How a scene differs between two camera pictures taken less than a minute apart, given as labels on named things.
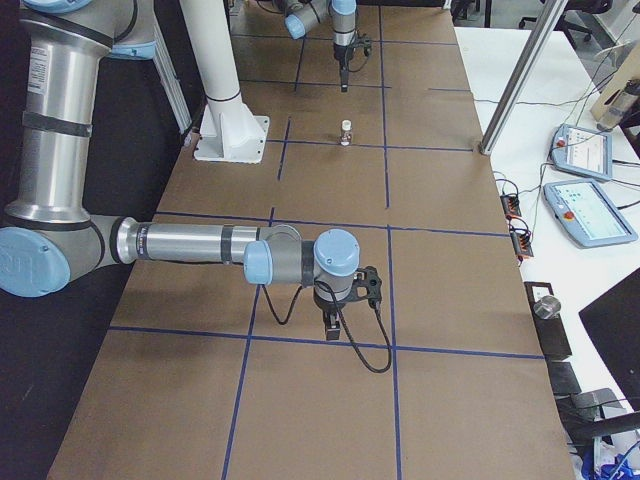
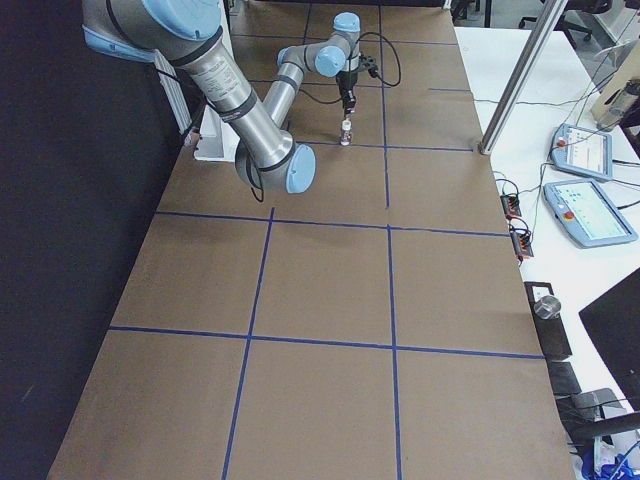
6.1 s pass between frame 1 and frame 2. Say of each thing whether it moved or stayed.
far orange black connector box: stayed
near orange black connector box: stayed
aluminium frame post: stayed
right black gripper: moved
